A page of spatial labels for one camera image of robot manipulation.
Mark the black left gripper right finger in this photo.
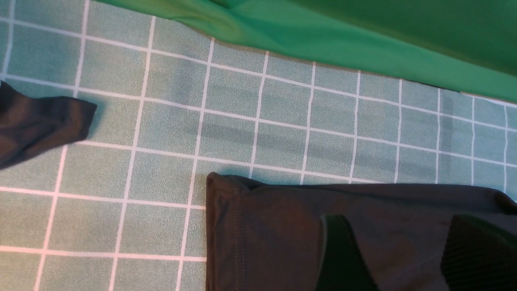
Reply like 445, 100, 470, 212
441, 215, 517, 291

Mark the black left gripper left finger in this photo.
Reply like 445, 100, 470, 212
315, 214, 379, 291

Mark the dark gray long-sleeve shirt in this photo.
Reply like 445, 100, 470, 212
206, 173, 517, 291

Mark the green backdrop cloth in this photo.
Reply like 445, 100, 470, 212
106, 0, 517, 102

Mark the green checkered tablecloth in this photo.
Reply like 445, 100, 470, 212
0, 0, 516, 291

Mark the dark gray crumpled garment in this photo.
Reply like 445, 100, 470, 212
0, 81, 97, 169

